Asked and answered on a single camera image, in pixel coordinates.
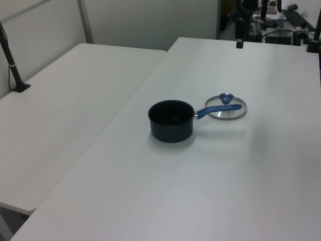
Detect black camera pole with base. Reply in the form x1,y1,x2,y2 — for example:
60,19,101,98
0,21,32,93

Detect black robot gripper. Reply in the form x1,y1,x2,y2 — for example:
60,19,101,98
235,18,245,49

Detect glass lid with blue knob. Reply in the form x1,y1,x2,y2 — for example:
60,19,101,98
205,92,248,121

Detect black clamped camera pole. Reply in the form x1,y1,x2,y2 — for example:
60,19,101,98
306,7,321,54

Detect dark saucepan with blue handle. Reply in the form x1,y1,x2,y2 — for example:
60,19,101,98
147,99,243,144

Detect black computer box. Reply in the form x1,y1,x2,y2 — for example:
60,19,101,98
265,30,294,45

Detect black computer keyboard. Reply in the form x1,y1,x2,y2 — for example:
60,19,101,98
281,9,315,30

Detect black monitor stand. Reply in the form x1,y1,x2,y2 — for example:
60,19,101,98
258,0,268,25

